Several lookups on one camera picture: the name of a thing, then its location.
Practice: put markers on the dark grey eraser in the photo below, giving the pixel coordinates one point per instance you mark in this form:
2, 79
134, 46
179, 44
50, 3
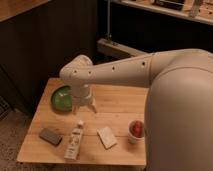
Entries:
50, 136

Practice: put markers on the white sponge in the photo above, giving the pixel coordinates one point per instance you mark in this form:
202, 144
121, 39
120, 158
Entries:
107, 137

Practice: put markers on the white lotion bottle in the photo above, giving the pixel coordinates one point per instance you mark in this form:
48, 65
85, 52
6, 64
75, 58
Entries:
74, 142

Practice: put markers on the wooden table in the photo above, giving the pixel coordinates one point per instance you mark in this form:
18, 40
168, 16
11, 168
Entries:
116, 108

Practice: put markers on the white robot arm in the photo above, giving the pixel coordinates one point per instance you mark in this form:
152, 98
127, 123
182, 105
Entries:
178, 119

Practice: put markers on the metal shelf frame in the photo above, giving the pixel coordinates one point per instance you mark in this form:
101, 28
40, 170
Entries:
133, 27

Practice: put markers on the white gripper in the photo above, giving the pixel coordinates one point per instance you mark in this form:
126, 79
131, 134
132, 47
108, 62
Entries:
82, 96

